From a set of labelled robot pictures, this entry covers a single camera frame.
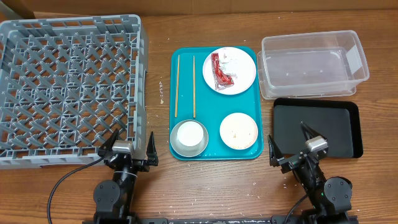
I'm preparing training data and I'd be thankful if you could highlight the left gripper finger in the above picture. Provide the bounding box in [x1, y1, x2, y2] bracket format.
[98, 129, 119, 157]
[146, 131, 159, 166]

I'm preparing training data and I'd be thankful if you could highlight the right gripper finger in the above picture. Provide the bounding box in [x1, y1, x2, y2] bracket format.
[300, 121, 323, 141]
[267, 135, 284, 167]

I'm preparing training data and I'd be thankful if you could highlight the grey metal bowl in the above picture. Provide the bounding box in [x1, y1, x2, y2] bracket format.
[170, 119, 209, 157]

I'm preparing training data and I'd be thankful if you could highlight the wooden chopstick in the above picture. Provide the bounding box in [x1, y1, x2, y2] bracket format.
[193, 56, 196, 118]
[174, 55, 180, 118]

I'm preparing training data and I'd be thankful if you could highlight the red snack wrapper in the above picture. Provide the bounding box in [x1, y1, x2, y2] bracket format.
[211, 53, 234, 90]

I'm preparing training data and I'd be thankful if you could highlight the white tissue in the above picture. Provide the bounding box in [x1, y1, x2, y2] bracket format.
[218, 53, 239, 77]

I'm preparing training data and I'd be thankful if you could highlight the white paper cup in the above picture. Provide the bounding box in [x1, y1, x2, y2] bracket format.
[177, 121, 204, 147]

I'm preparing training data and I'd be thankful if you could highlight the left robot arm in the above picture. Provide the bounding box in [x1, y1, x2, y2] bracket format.
[93, 130, 159, 224]

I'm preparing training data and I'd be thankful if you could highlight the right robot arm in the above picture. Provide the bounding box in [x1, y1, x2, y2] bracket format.
[267, 123, 358, 223]

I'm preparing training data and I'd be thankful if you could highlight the clear plastic waste bin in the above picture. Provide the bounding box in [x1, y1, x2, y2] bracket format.
[257, 30, 370, 100]

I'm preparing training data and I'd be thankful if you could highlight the grey plastic dishwasher rack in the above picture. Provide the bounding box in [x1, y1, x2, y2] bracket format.
[1, 14, 148, 169]

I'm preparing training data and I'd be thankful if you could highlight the black plastic tray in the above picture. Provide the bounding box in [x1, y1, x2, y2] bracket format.
[273, 98, 363, 158]

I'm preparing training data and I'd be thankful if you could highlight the teal plastic serving tray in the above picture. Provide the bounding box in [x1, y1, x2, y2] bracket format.
[169, 47, 264, 161]

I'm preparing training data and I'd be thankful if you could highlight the large white round plate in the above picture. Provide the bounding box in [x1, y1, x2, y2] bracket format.
[202, 47, 257, 95]

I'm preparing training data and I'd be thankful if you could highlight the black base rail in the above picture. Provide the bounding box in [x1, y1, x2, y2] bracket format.
[82, 214, 360, 224]

